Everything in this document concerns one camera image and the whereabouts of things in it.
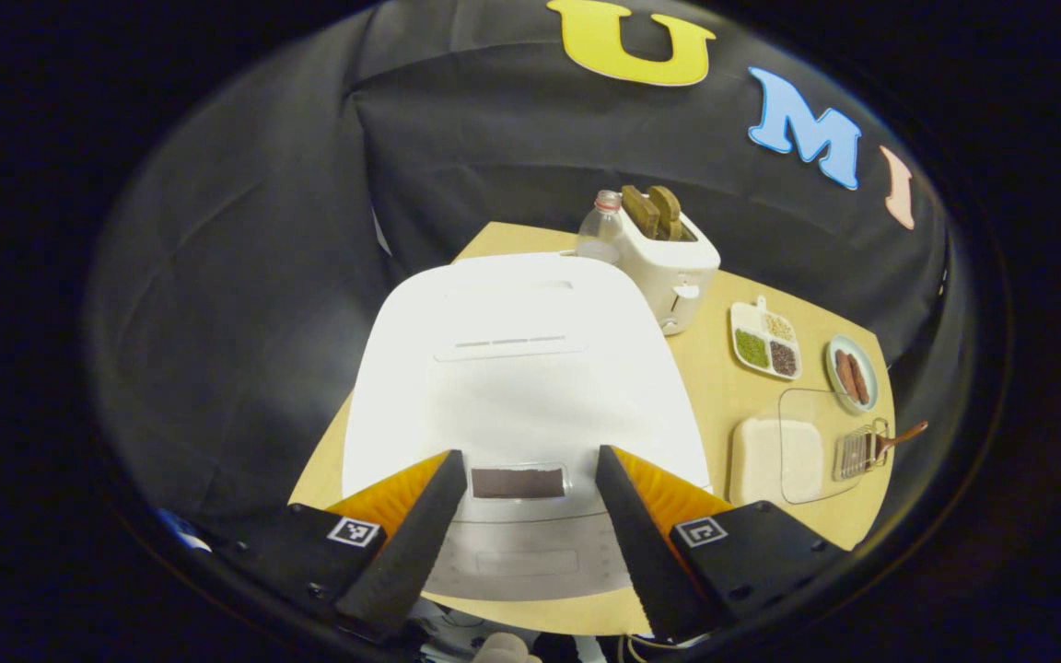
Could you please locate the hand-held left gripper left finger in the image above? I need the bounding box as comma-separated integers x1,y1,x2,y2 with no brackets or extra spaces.
245,449,468,643

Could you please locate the red label plastic bottle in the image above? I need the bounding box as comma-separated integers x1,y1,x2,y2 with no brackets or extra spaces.
575,190,625,265

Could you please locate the pale green plate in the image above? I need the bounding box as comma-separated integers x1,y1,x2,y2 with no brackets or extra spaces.
825,334,880,413

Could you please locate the clear container of rice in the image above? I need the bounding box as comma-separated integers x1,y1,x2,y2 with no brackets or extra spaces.
729,388,863,506

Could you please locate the black backdrop cloth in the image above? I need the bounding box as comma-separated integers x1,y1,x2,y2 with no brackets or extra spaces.
88,0,964,517

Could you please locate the white divided grain dish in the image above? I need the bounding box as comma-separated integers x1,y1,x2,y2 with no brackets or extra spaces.
730,296,803,381

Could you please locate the white rice cooker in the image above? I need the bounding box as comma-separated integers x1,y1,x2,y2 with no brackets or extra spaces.
342,253,713,604

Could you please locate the white toaster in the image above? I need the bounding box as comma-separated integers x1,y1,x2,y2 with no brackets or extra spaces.
618,207,721,337

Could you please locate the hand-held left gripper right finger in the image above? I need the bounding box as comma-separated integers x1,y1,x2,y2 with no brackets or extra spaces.
596,445,849,643

